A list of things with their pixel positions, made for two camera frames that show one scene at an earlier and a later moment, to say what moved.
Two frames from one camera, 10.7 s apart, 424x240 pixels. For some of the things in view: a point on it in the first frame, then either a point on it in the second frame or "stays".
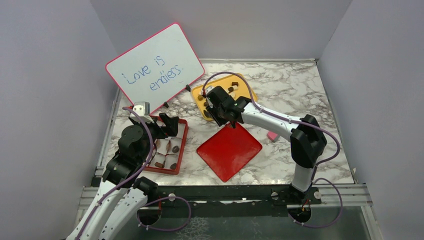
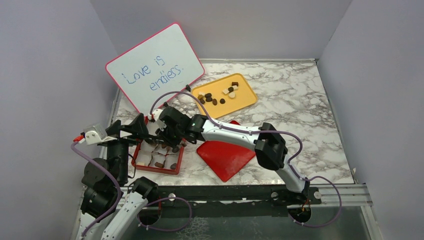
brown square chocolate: x=157 y=164 stays
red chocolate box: x=167 y=151 stays
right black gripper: x=219 y=121 to x=161 y=132
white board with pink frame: x=156 y=70 stays
